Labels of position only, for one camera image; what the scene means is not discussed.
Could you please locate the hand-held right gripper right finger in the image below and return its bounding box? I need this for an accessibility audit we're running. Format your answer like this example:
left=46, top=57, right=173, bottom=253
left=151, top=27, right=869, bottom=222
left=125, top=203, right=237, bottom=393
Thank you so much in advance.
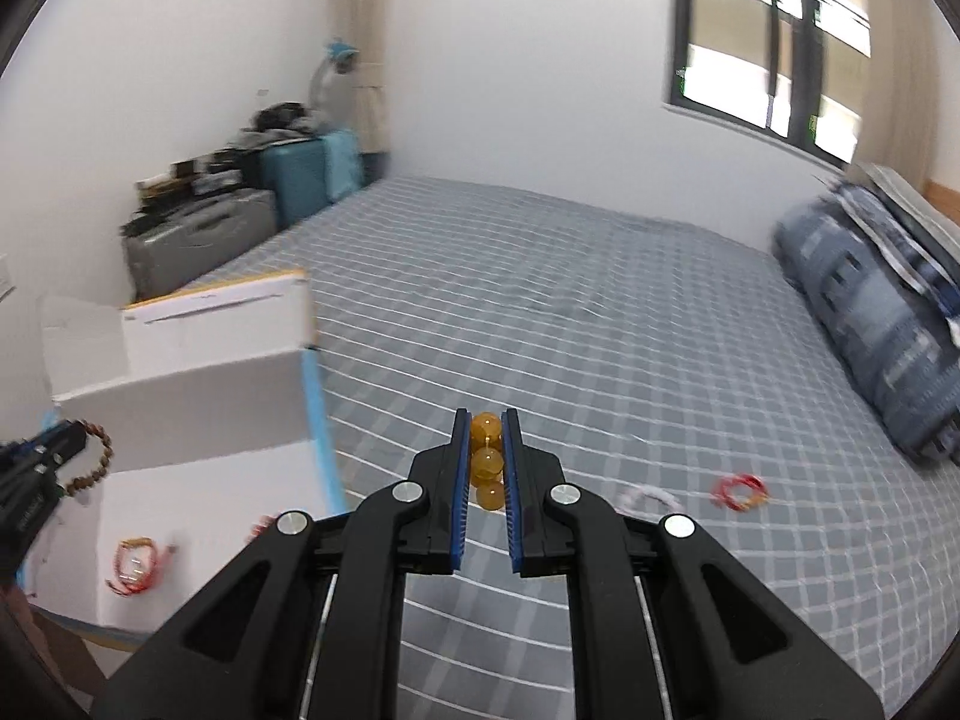
left=502, top=409, right=883, bottom=720

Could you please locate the dark framed window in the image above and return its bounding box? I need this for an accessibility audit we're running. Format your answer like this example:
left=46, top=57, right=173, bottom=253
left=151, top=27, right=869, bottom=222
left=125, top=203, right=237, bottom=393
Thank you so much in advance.
left=663, top=0, right=875, bottom=170

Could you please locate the red string bracelet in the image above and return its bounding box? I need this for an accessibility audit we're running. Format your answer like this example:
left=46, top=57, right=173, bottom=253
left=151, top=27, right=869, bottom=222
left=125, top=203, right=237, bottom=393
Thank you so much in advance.
left=712, top=473, right=770, bottom=513
left=110, top=535, right=178, bottom=598

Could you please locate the wooden headboard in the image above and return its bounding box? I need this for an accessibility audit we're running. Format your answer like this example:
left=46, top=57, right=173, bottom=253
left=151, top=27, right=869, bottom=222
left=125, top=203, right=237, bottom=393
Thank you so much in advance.
left=922, top=178, right=960, bottom=227

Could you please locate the teal suitcase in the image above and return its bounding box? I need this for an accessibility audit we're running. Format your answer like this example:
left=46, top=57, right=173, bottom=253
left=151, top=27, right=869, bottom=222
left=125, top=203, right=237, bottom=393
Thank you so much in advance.
left=258, top=127, right=365, bottom=230

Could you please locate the folded blue printed quilt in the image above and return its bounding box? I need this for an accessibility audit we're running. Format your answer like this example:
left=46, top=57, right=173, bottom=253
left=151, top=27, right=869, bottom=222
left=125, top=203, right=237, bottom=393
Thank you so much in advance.
left=772, top=184, right=960, bottom=466

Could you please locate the grey checked bedsheet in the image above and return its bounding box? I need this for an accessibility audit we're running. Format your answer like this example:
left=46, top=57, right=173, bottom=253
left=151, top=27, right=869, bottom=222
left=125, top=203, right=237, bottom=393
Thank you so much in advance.
left=176, top=175, right=955, bottom=720

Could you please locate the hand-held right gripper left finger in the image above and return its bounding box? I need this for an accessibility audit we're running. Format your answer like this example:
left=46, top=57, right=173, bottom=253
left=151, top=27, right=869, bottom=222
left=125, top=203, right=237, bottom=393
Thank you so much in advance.
left=94, top=409, right=474, bottom=720

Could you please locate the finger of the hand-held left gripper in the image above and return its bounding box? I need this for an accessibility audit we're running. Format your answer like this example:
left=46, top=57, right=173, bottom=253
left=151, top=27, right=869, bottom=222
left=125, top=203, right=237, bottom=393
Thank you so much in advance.
left=0, top=444, right=76, bottom=500
left=0, top=422, right=86, bottom=460

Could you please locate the blue and yellow cardboard box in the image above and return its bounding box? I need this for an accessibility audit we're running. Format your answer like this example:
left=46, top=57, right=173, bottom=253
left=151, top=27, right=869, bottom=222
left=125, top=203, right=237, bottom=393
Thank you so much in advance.
left=15, top=268, right=350, bottom=650

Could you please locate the blue desk lamp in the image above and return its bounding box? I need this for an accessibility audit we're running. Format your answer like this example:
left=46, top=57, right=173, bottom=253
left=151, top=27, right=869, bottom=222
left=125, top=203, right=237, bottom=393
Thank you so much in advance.
left=313, top=37, right=362, bottom=110

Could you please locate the wooden bead bracelet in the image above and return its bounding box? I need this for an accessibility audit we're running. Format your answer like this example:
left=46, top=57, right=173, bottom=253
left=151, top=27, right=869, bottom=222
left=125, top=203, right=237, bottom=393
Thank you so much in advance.
left=56, top=420, right=116, bottom=498

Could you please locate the grey checked pillow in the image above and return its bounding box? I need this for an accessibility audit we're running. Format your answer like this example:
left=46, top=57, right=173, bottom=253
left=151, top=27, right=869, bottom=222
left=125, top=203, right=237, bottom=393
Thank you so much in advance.
left=846, top=160, right=960, bottom=346

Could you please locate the beige curtain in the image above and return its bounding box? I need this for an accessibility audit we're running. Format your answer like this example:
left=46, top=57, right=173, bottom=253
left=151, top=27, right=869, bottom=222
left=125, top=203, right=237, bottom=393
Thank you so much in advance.
left=333, top=0, right=407, bottom=182

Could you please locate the grey suitcase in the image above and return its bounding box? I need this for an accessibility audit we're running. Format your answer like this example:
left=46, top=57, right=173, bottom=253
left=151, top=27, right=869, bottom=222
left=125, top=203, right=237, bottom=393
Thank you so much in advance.
left=123, top=190, right=279, bottom=302

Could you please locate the yellow bead bracelet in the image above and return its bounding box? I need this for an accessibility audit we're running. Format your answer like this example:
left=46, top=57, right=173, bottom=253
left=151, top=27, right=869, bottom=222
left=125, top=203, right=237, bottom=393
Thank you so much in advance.
left=469, top=411, right=508, bottom=513

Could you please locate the pile of dark items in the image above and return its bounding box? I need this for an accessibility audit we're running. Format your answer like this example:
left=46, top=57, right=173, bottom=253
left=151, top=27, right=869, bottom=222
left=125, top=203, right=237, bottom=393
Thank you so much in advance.
left=135, top=101, right=325, bottom=212

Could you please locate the light blue towel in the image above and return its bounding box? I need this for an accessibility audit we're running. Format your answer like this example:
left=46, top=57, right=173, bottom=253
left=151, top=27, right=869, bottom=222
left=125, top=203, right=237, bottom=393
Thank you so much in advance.
left=322, top=127, right=366, bottom=203

